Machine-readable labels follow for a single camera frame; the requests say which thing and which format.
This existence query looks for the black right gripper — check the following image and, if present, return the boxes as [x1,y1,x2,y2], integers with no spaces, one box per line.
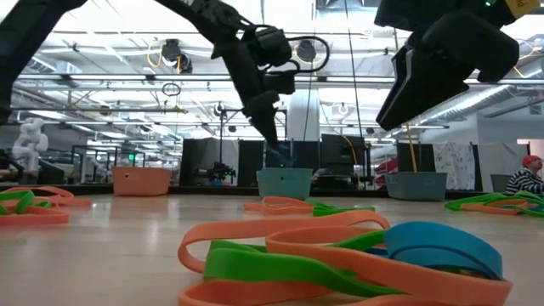
[373,0,521,133]

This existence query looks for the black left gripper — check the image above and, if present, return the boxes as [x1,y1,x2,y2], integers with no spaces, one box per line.
[211,39,297,146]

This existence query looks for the orange rubber band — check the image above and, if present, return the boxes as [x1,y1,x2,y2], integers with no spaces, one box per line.
[8,185,94,209]
[460,198,533,216]
[0,207,71,227]
[178,226,514,306]
[177,209,391,275]
[243,195,316,214]

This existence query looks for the green rubber band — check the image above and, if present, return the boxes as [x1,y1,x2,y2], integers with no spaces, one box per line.
[444,193,515,213]
[326,229,388,252]
[0,190,53,217]
[202,239,405,298]
[304,197,337,209]
[503,190,544,218]
[312,205,377,218]

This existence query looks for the white round pillar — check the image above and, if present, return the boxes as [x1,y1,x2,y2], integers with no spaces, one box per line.
[286,88,320,143]

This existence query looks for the light teal plastic basket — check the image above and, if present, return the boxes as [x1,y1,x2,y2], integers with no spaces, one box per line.
[256,167,315,200]

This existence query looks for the black distant robot arms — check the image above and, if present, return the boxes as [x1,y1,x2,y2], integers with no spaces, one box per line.
[195,161,237,187]

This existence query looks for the black partition panel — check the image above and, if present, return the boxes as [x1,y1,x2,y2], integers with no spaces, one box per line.
[396,142,437,173]

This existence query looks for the white patterned cloth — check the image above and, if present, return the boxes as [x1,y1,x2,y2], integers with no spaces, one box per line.
[432,140,478,191]

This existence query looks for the black perforated computer case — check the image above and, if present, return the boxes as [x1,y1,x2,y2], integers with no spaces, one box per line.
[320,133,371,188]

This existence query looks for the plain white cloth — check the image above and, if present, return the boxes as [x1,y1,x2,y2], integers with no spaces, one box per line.
[476,142,531,193]

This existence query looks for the dark teal plastic basket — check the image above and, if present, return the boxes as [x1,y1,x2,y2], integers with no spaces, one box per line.
[385,171,449,201]

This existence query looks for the dark grey chair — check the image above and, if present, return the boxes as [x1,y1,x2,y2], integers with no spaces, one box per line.
[490,173,512,194]

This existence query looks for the yellow tape tag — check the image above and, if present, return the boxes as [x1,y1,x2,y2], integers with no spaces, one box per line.
[504,0,541,20]

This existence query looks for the person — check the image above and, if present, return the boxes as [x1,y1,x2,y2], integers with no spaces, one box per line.
[504,154,544,196]

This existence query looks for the orange plastic basket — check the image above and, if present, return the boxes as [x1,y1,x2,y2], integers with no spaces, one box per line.
[111,166,173,197]

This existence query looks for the black equipment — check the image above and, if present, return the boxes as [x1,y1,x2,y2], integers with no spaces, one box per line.
[37,163,66,186]

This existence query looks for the white humanoid robot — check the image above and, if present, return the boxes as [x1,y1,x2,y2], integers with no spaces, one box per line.
[11,117,49,174]

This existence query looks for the black camera rig frame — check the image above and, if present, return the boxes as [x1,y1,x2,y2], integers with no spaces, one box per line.
[217,106,289,171]

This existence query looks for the black partition wall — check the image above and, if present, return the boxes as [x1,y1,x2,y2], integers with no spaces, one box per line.
[179,136,320,188]

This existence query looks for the silver ventilation duct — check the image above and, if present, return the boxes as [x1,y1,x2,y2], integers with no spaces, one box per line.
[420,84,511,125]

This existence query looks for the yellow cable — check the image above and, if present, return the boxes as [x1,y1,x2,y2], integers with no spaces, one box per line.
[400,121,419,173]

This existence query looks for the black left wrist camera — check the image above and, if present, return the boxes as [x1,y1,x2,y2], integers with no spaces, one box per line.
[253,26,294,68]

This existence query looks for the thin black cable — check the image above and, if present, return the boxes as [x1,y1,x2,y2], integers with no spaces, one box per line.
[343,0,367,128]

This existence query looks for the black ceiling cable reel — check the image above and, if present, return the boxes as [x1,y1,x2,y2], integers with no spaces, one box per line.
[161,38,193,74]
[296,39,318,64]

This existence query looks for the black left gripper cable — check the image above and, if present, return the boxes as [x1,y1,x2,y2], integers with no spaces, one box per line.
[267,35,332,77]

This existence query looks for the hanging black cable coil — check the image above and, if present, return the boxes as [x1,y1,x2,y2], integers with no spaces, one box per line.
[161,82,183,98]

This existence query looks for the long ceiling light rail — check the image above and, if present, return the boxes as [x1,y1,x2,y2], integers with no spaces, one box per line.
[6,72,544,85]

